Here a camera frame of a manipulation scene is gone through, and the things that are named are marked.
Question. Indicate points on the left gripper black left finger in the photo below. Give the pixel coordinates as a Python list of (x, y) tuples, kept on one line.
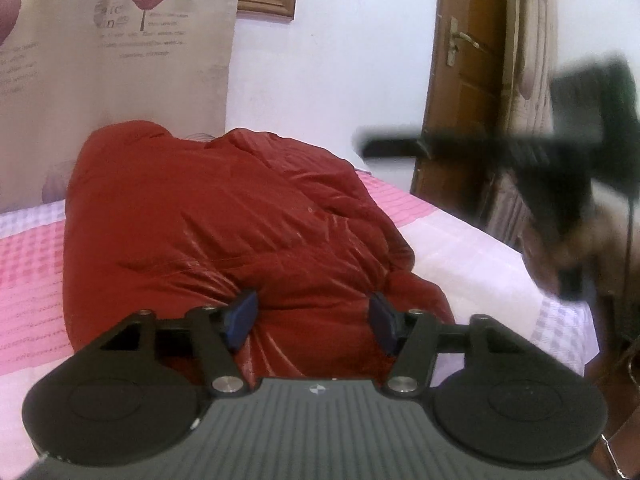
[(139, 388)]

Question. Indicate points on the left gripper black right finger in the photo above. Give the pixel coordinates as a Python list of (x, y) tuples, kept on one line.
[(488, 390)]

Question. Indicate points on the red puffer jacket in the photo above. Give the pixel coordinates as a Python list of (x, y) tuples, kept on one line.
[(155, 222)]

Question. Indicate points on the person's right hand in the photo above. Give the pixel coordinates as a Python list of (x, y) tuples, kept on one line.
[(599, 241)]

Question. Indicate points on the beige door curtain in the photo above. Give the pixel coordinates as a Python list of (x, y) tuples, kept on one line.
[(529, 61)]

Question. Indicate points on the pink checkered bed sheet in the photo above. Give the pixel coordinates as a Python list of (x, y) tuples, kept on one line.
[(477, 273)]

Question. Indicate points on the brown wooden door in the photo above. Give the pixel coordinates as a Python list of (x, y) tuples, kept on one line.
[(465, 98)]

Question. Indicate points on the beige leaf print curtain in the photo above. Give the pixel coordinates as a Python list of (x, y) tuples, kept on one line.
[(69, 67)]

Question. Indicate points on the brass door handle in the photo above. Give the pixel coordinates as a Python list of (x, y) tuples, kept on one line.
[(455, 40)]

